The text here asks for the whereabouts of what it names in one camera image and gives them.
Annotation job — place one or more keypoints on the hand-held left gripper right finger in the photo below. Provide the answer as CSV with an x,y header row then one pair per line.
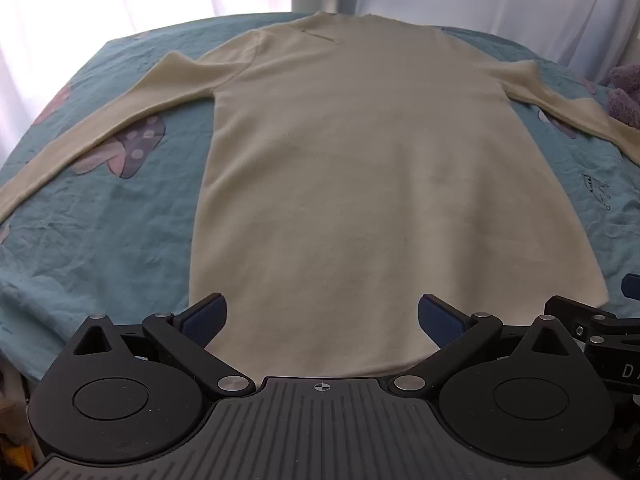
x,y
441,322

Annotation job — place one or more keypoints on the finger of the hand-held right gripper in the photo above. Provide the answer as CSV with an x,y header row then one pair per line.
x,y
632,287
575,312

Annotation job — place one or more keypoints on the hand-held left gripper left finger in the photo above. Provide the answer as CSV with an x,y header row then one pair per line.
x,y
202,322

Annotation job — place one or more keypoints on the cream knit sweater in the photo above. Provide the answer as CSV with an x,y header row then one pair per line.
x,y
350,185

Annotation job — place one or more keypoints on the teal printed bed sheet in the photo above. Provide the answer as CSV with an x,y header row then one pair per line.
x,y
100,240

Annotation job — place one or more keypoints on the purple plush toy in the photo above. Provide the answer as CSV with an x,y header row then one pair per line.
x,y
625,95

